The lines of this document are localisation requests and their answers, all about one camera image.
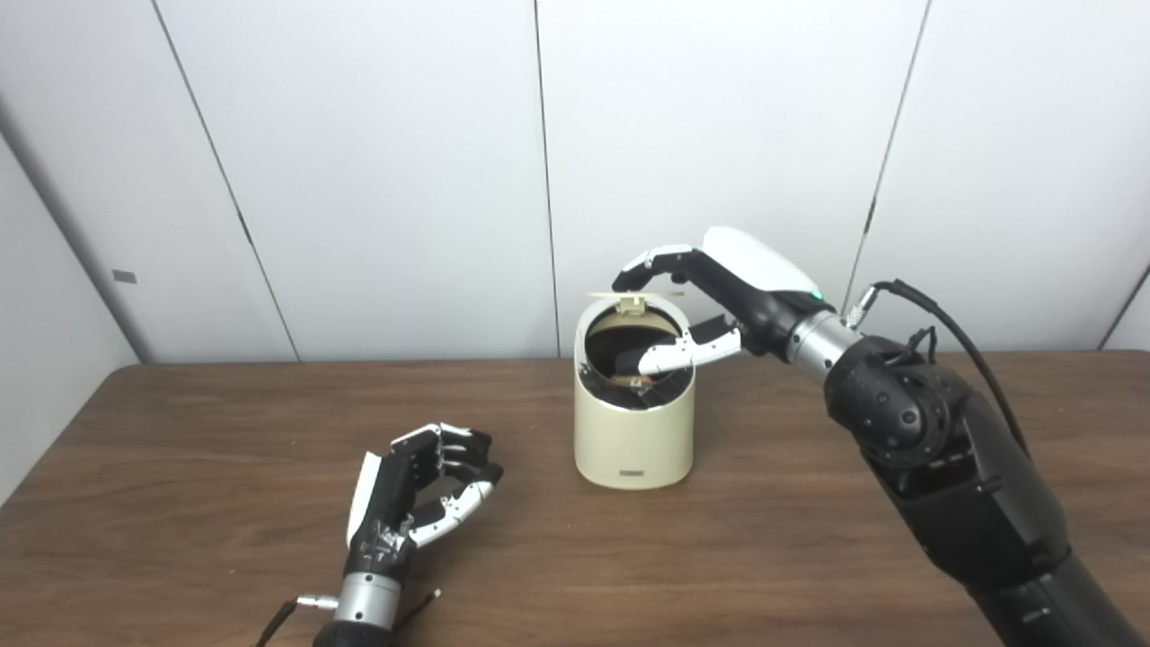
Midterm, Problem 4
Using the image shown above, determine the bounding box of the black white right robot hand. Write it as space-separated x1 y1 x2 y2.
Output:
612 226 826 377

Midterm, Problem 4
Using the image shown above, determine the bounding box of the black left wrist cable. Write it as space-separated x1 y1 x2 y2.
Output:
256 595 341 647

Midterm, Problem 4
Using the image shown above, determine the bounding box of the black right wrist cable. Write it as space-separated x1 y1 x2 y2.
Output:
843 279 1032 455

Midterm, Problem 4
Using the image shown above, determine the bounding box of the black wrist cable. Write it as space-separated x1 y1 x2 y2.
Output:
843 279 1032 455
256 595 341 647

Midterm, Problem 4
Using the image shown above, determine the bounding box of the cream-colored bin body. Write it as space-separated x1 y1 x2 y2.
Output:
573 297 696 492

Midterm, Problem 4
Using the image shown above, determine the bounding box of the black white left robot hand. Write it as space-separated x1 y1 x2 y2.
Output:
345 422 504 581

